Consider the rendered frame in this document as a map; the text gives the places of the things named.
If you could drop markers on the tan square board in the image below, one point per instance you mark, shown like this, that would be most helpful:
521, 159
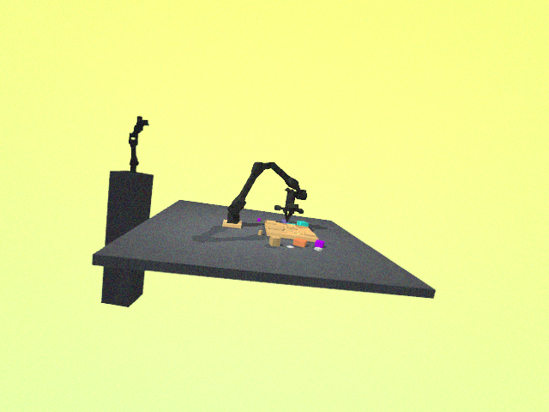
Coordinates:
289, 231

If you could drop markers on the tan cube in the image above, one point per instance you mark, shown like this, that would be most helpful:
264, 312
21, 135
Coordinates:
274, 240

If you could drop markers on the orange square block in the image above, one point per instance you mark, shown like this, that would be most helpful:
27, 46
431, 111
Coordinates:
300, 242

